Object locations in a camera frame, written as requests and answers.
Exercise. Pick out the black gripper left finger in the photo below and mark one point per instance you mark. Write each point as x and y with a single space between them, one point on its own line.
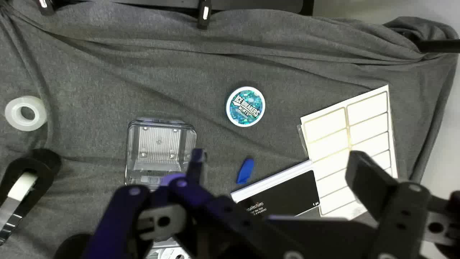
123 211

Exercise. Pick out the blue pen cap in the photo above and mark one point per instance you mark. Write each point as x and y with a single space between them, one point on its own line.
244 172

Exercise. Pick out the black box with white edge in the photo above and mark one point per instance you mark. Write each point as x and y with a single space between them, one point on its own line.
287 195

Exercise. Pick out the small white tape roll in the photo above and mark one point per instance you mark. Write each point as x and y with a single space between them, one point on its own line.
12 116

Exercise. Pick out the clear plastic hinged box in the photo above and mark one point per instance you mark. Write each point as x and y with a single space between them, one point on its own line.
159 144

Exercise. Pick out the gray tablecloth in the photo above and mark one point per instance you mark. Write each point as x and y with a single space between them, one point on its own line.
119 72

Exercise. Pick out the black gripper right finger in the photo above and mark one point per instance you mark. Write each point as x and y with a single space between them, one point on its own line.
402 211

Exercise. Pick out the white label sheet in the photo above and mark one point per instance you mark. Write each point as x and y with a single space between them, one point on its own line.
363 124

